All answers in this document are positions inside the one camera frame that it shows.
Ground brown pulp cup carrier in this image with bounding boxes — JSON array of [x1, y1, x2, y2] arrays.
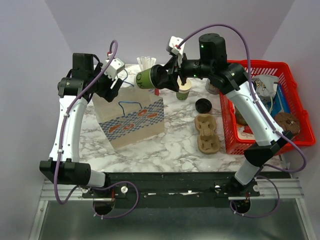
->
[[194, 113, 221, 155]]

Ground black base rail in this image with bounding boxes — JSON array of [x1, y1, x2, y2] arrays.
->
[[82, 172, 260, 209]]

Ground crumpled silver snack bag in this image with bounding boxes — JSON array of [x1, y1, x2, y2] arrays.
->
[[252, 74, 279, 113]]

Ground white wrapped straws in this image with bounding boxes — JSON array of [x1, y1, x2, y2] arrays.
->
[[136, 56, 157, 71]]

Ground blue package in basket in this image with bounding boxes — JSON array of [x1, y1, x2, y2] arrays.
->
[[271, 83, 291, 117]]

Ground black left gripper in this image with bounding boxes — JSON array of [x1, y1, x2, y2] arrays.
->
[[88, 62, 124, 102]]

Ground checkered paper takeout bag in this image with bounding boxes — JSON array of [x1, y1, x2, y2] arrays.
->
[[92, 86, 165, 149]]

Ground brown round cake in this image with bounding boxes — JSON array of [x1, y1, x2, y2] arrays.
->
[[274, 112, 301, 136]]

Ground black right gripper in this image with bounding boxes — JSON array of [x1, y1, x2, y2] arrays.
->
[[157, 51, 213, 93]]

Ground black lid stack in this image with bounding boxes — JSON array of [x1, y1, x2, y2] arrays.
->
[[195, 98, 212, 114]]

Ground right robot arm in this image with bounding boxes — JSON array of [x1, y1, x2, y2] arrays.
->
[[162, 33, 294, 196]]

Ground red plastic basket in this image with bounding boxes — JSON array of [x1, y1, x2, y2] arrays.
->
[[219, 59, 316, 155]]

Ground grey marbled block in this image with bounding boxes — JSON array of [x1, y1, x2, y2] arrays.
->
[[205, 79, 220, 95]]

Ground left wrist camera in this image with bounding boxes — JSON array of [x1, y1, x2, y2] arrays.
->
[[102, 51, 125, 80]]

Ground black plastic cup lid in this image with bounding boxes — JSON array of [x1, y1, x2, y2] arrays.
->
[[149, 64, 171, 90]]

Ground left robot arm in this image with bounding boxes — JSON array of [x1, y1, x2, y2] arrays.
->
[[39, 51, 125, 198]]

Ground red plastic straw holder cup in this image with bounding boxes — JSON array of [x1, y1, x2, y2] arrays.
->
[[147, 88, 160, 96]]

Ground aluminium frame rail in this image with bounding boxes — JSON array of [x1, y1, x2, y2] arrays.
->
[[39, 178, 305, 201]]

